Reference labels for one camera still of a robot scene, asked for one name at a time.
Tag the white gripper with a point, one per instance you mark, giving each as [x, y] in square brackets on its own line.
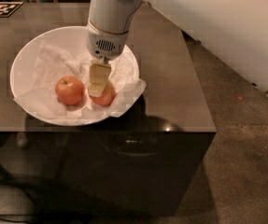
[105, 44]

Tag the red apple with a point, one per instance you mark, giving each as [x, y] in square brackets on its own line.
[107, 96]
[70, 90]

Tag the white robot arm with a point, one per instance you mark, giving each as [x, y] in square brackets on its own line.
[235, 31]

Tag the white bowl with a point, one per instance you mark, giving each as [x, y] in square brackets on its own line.
[46, 44]

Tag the white crumpled paper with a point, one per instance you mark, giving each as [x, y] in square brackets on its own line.
[52, 66]

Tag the black white fiducial marker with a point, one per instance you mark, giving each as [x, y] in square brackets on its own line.
[8, 8]

